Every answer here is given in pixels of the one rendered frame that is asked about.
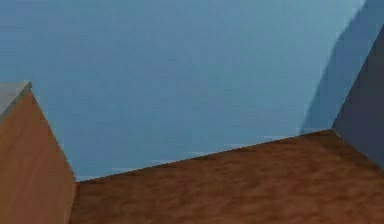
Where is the brown wooden cabinet grey top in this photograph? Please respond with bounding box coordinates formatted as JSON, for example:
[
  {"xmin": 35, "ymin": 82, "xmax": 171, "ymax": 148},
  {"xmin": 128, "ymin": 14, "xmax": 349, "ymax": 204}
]
[{"xmin": 0, "ymin": 80, "xmax": 77, "ymax": 224}]

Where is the dark grey fridge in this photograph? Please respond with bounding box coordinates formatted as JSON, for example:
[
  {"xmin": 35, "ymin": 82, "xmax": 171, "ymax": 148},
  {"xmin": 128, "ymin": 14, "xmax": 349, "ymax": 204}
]
[{"xmin": 331, "ymin": 23, "xmax": 384, "ymax": 170}]

